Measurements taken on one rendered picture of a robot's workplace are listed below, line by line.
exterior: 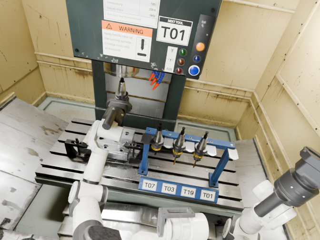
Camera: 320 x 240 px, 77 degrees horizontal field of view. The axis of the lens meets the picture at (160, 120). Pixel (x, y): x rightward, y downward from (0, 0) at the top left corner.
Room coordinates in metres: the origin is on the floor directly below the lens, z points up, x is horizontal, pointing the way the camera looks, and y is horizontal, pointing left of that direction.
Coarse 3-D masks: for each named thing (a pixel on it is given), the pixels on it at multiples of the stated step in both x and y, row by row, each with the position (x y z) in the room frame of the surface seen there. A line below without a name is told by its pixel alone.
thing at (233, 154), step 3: (228, 150) 0.73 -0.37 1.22; (231, 150) 0.73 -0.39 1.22; (234, 150) 0.74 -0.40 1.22; (228, 153) 0.71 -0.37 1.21; (231, 153) 0.71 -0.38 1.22; (234, 153) 0.72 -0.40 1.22; (237, 153) 0.72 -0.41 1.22; (228, 156) 0.70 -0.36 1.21; (231, 156) 0.69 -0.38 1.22; (234, 156) 0.70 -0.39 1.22; (237, 156) 0.70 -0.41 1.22; (234, 159) 0.68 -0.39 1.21; (237, 159) 0.68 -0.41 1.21
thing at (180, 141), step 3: (180, 132) 0.72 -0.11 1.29; (180, 135) 0.70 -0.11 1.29; (183, 135) 0.70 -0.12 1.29; (177, 138) 0.71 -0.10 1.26; (180, 138) 0.70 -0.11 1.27; (183, 138) 0.70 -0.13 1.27; (177, 141) 0.70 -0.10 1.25; (180, 141) 0.70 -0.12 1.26; (183, 141) 0.70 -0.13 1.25; (177, 144) 0.70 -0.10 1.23; (180, 144) 0.69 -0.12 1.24; (183, 144) 0.70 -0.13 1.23
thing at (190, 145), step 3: (186, 141) 0.74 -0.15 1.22; (189, 141) 0.75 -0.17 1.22; (186, 144) 0.72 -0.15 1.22; (189, 144) 0.73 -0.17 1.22; (192, 144) 0.73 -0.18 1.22; (186, 147) 0.70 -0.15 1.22; (189, 147) 0.71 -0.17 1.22; (192, 147) 0.71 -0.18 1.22; (186, 150) 0.68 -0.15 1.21; (189, 150) 0.68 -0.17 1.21; (192, 150) 0.69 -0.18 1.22
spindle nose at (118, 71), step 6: (108, 66) 0.77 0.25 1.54; (114, 66) 0.76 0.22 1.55; (120, 66) 0.76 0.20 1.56; (126, 66) 0.77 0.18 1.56; (108, 72) 0.78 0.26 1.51; (114, 72) 0.76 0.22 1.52; (120, 72) 0.76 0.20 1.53; (126, 72) 0.77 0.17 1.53; (132, 72) 0.79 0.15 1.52; (138, 72) 0.83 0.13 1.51
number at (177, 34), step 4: (172, 28) 0.64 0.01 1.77; (176, 28) 0.64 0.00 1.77; (180, 28) 0.64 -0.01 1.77; (184, 28) 0.64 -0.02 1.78; (188, 28) 0.64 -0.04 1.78; (172, 32) 0.64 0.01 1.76; (176, 32) 0.64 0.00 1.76; (180, 32) 0.64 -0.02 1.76; (184, 32) 0.64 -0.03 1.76; (172, 36) 0.64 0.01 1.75; (176, 36) 0.64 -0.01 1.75; (180, 36) 0.64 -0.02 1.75; (184, 36) 0.64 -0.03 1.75; (172, 40) 0.64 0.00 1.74; (176, 40) 0.64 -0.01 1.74; (180, 40) 0.64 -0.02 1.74; (184, 40) 0.64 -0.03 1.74
